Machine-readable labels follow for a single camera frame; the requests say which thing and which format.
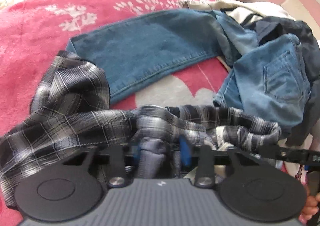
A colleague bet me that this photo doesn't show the dark navy garment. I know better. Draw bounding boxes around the dark navy garment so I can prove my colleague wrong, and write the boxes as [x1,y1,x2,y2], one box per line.
[254,15,320,148]

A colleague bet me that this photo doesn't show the light blue jeans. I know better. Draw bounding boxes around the light blue jeans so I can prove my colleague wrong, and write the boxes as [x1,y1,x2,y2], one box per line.
[213,13,313,138]

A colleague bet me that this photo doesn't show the dark blue jeans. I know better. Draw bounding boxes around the dark blue jeans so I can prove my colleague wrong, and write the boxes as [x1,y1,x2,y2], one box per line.
[66,9,227,104]

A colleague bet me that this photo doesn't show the pink floral bed blanket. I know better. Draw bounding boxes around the pink floral bed blanket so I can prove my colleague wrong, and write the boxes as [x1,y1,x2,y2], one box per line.
[0,0,235,226]

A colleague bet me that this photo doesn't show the person right hand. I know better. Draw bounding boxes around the person right hand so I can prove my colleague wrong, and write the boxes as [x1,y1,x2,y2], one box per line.
[299,193,319,224]

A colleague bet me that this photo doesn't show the black white plaid garment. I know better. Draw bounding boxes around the black white plaid garment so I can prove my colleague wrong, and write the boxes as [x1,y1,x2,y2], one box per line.
[1,51,281,207]

